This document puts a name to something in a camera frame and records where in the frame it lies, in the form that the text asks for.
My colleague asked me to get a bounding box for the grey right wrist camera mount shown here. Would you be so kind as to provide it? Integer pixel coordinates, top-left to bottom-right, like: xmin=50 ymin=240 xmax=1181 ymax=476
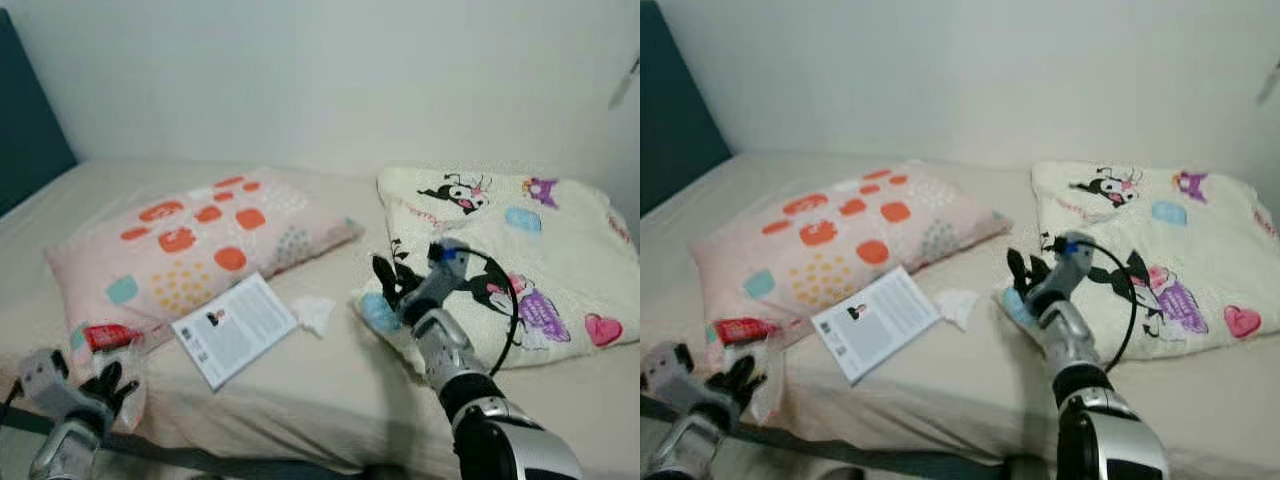
xmin=1040 ymin=231 xmax=1097 ymax=302
xmin=415 ymin=238 xmax=472 ymax=312

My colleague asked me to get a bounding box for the beige sheeted mattress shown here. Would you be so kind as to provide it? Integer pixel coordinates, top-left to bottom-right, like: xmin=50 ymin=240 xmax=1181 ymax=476
xmin=640 ymin=152 xmax=1280 ymax=479
xmin=0 ymin=160 xmax=641 ymax=477

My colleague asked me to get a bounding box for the white tissue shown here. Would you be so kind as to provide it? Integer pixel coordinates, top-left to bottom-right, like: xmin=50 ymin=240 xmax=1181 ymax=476
xmin=289 ymin=295 xmax=339 ymax=339
xmin=933 ymin=288 xmax=981 ymax=331

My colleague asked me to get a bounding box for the cream cartoon print blanket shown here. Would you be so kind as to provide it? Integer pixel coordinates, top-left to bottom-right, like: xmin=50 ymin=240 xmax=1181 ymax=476
xmin=350 ymin=165 xmax=641 ymax=377
xmin=993 ymin=160 xmax=1280 ymax=361

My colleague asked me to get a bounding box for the blue upholstered headboard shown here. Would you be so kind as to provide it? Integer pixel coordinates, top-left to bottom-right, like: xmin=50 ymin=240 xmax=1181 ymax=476
xmin=640 ymin=0 xmax=733 ymax=217
xmin=0 ymin=10 xmax=80 ymax=217

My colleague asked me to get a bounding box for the red and white packet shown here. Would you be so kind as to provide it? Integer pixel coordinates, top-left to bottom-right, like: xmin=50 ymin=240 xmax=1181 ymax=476
xmin=706 ymin=315 xmax=787 ymax=425
xmin=72 ymin=321 xmax=152 ymax=432

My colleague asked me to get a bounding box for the pink pillow with orange spots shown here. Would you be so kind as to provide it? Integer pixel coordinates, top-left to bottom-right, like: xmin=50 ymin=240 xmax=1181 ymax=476
xmin=688 ymin=163 xmax=1013 ymax=341
xmin=45 ymin=167 xmax=365 ymax=347

